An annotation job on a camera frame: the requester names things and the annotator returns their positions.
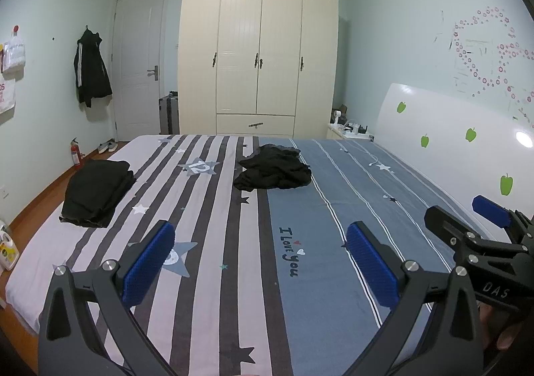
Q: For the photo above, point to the stack of folded black clothes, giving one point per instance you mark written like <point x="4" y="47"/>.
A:
<point x="96" y="192"/>

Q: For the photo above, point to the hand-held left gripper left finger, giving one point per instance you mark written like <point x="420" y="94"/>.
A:
<point x="150" y="263"/>

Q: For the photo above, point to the dark grey suitcase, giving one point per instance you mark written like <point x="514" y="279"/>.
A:
<point x="169" y="115"/>

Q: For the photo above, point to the red fire extinguisher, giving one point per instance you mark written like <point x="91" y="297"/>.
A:
<point x="76" y="157"/>

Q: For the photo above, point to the white nightstand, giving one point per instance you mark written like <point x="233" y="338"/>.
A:
<point x="333" y="134"/>

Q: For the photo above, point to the small black device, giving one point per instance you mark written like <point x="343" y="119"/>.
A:
<point x="362" y="129"/>

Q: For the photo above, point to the white yellow detergent bottle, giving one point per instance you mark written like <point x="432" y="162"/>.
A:
<point x="8" y="253"/>

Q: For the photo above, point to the black garment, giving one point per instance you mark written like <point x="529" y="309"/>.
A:
<point x="275" y="171"/>

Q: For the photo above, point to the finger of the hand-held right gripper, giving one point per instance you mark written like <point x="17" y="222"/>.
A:
<point x="492" y="209"/>
<point x="444" y="228"/>

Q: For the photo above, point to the white headboard with apple stickers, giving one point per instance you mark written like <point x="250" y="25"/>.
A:
<point x="438" y="125"/>

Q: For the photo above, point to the black white-striped jacket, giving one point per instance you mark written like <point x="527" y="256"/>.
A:
<point x="89" y="71"/>

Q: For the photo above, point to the white tote bag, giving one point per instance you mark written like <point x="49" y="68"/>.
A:
<point x="6" y="100"/>

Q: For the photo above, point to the person's right hand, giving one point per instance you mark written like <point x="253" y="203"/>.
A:
<point x="505" y="342"/>

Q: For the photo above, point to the white plastic bag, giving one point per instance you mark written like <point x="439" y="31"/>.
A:
<point x="14" y="54"/>

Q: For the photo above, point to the cream wardrobe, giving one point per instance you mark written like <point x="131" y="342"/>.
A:
<point x="237" y="46"/>

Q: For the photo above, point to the bed with striped star sheet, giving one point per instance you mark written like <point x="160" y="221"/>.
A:
<point x="233" y="234"/>

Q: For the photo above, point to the small white fan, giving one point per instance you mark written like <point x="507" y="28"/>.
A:
<point x="336" y="117"/>

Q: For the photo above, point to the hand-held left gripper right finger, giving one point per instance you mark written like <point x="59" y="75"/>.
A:
<point x="371" y="271"/>

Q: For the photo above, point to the white door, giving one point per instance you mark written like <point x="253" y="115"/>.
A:
<point x="137" y="67"/>

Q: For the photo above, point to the pink flower wall stickers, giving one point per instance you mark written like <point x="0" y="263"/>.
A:
<point x="461" y="52"/>

